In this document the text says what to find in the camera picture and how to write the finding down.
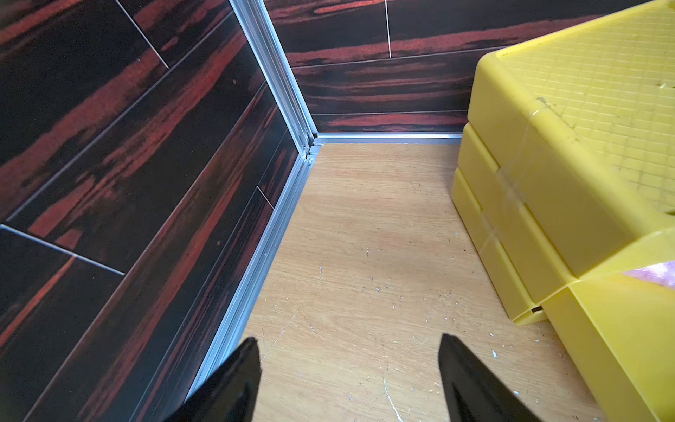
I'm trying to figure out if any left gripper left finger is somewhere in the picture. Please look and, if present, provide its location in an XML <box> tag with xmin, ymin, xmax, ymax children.
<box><xmin>166</xmin><ymin>337</ymin><xmax>262</xmax><ymax>422</ymax></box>

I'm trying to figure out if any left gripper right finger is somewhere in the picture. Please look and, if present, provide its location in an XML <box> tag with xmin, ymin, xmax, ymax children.
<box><xmin>438</xmin><ymin>333</ymin><xmax>539</xmax><ymax>422</ymax></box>

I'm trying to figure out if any yellow drawer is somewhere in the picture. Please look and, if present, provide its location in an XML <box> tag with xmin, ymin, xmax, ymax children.
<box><xmin>542</xmin><ymin>230</ymin><xmax>674</xmax><ymax>421</ymax></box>

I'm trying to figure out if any pink roll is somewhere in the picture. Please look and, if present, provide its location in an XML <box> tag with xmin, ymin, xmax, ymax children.
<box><xmin>625</xmin><ymin>261</ymin><xmax>675</xmax><ymax>289</ymax></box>

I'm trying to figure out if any yellow drawer cabinet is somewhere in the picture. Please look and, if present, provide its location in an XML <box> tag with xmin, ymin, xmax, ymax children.
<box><xmin>450</xmin><ymin>0</ymin><xmax>675</xmax><ymax>325</ymax></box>

